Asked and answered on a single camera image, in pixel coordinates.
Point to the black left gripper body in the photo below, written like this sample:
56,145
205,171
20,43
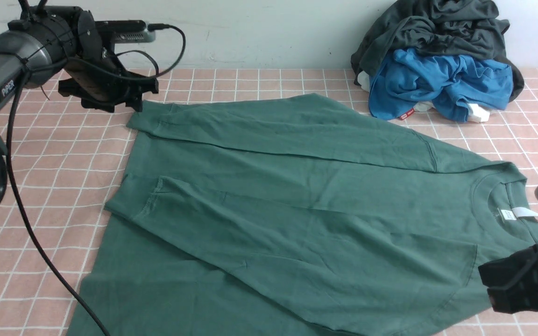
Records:
97,77

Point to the blue garment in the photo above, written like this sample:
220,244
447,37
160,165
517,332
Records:
451,83

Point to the green long-sleeved shirt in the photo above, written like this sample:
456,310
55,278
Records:
298,217

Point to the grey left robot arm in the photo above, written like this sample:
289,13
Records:
48,39

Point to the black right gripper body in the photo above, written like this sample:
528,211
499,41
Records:
512,282

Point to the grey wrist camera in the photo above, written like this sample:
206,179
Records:
125,32

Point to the dark grey garment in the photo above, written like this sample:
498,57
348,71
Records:
437,28

